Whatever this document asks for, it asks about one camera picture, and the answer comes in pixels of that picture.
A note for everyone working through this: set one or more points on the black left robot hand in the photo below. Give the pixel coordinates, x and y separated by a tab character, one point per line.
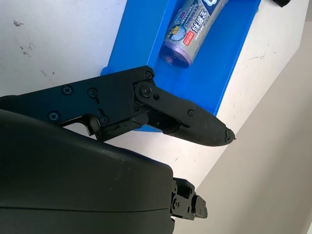
280	2

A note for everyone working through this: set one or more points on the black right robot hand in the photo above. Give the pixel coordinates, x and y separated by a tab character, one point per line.
73	180

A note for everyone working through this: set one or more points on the purple capped cylindrical bottle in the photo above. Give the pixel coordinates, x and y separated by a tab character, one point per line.
190	34

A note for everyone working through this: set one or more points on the blue plastic tray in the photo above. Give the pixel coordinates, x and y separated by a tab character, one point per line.
219	63

